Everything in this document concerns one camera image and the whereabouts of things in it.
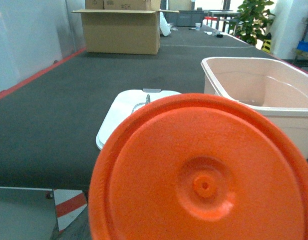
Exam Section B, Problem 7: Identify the orange cylindrical capacitor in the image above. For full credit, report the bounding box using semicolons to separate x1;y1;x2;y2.
89;93;308;240

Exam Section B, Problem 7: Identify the pink plastic storage box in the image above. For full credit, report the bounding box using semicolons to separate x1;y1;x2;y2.
201;57;308;159

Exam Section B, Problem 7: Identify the paper cup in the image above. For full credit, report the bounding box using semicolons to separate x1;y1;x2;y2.
195;22;201;31

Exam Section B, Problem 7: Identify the large cardboard box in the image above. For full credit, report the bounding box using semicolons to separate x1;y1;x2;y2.
73;9;171;55

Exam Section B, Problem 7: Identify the black table mat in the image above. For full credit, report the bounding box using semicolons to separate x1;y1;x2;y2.
0;24;308;240

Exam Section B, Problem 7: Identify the green potted plant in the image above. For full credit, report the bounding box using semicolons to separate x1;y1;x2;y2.
225;0;275;46

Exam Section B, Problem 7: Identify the small cardboard box on top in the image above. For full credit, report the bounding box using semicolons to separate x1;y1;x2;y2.
85;0;161;11

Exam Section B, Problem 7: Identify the white box lid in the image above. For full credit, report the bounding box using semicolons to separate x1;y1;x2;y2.
95;88;179;150

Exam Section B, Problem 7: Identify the yellow black striped post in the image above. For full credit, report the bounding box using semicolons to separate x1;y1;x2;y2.
261;33;272;53

